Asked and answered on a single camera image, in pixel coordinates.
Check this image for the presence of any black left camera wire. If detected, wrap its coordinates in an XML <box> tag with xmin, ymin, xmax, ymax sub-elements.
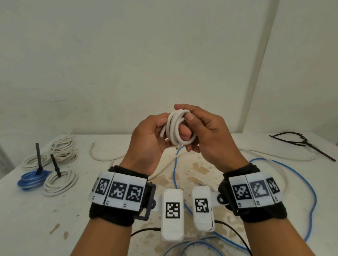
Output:
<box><xmin>131</xmin><ymin>227</ymin><xmax>162</xmax><ymax>237</ymax></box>

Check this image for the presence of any grey metal shelf rack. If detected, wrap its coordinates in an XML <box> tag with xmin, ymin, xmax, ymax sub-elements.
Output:
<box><xmin>0</xmin><ymin>143</ymin><xmax>15</xmax><ymax>180</ymax></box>

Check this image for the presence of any black camera wire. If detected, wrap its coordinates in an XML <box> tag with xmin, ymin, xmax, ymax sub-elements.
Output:
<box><xmin>214</xmin><ymin>220</ymin><xmax>253</xmax><ymax>256</ymax></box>
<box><xmin>131</xmin><ymin>227</ymin><xmax>162</xmax><ymax>237</ymax></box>

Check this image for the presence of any black right wristband with markers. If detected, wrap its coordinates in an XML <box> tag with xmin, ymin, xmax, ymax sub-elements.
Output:
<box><xmin>218</xmin><ymin>163</ymin><xmax>288</xmax><ymax>223</ymax></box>

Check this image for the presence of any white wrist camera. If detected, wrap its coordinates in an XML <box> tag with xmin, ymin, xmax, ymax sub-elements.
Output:
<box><xmin>153</xmin><ymin>188</ymin><xmax>185</xmax><ymax>242</ymax></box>
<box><xmin>192</xmin><ymin>185</ymin><xmax>227</xmax><ymax>232</ymax></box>

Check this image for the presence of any blue cable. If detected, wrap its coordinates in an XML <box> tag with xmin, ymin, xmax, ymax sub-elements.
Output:
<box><xmin>17</xmin><ymin>170</ymin><xmax>52</xmax><ymax>191</ymax></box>
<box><xmin>173</xmin><ymin>145</ymin><xmax>317</xmax><ymax>251</ymax></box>

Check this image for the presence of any bundle of black cable ties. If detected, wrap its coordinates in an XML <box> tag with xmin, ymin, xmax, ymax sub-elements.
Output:
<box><xmin>269</xmin><ymin>132</ymin><xmax>336</xmax><ymax>162</ymax></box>

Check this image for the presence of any thick white cable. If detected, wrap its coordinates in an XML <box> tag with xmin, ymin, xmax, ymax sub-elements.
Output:
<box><xmin>43</xmin><ymin>168</ymin><xmax>79</xmax><ymax>197</ymax></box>
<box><xmin>51</xmin><ymin>136</ymin><xmax>79</xmax><ymax>154</ymax></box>
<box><xmin>21</xmin><ymin>154</ymin><xmax>52</xmax><ymax>169</ymax></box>
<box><xmin>52</xmin><ymin>152</ymin><xmax>79</xmax><ymax>165</ymax></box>
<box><xmin>159</xmin><ymin>109</ymin><xmax>198</xmax><ymax>148</ymax></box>

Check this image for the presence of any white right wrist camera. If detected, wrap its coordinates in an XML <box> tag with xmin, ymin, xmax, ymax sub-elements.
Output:
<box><xmin>192</xmin><ymin>185</ymin><xmax>227</xmax><ymax>232</ymax></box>

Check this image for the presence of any person's right hand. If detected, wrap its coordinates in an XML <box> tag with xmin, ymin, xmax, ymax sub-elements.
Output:
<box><xmin>174</xmin><ymin>103</ymin><xmax>250</xmax><ymax>173</ymax></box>

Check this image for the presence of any black wristband with markers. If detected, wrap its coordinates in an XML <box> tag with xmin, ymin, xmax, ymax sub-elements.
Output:
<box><xmin>218</xmin><ymin>163</ymin><xmax>288</xmax><ymax>223</ymax></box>
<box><xmin>89</xmin><ymin>165</ymin><xmax>157</xmax><ymax>227</ymax></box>

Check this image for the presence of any black left wristband with markers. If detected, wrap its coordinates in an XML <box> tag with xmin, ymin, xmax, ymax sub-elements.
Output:
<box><xmin>89</xmin><ymin>165</ymin><xmax>157</xmax><ymax>227</ymax></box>

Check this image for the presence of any tangle of white cables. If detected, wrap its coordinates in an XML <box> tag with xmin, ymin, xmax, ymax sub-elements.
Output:
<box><xmin>89</xmin><ymin>141</ymin><xmax>321</xmax><ymax>185</ymax></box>

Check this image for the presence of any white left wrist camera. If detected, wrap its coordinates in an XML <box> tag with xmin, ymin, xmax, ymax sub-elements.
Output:
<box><xmin>153</xmin><ymin>188</ymin><xmax>185</xmax><ymax>242</ymax></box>

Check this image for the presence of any black right camera wire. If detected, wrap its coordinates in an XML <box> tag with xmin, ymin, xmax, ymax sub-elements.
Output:
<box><xmin>214</xmin><ymin>220</ymin><xmax>253</xmax><ymax>256</ymax></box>

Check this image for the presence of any person's left hand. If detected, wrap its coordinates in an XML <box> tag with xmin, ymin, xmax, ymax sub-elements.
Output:
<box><xmin>120</xmin><ymin>113</ymin><xmax>193</xmax><ymax>177</ymax></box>

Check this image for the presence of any black cable tie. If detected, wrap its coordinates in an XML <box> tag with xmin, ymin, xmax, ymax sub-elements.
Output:
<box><xmin>50</xmin><ymin>154</ymin><xmax>62</xmax><ymax>177</ymax></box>
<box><xmin>36</xmin><ymin>143</ymin><xmax>43</xmax><ymax>174</ymax></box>

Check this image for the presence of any person's left forearm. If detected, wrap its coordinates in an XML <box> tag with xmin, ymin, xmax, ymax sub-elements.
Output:
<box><xmin>70</xmin><ymin>217</ymin><xmax>135</xmax><ymax>256</ymax></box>

